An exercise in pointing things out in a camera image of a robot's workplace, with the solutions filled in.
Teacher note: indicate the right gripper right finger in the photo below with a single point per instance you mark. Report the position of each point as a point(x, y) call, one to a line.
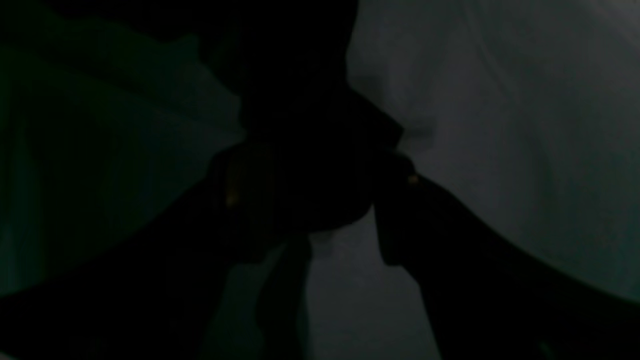
point(485, 298)

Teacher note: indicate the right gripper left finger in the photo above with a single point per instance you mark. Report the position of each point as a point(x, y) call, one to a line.
point(152, 297)

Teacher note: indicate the black t-shirt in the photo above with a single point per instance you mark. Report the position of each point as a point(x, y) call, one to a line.
point(307, 130)

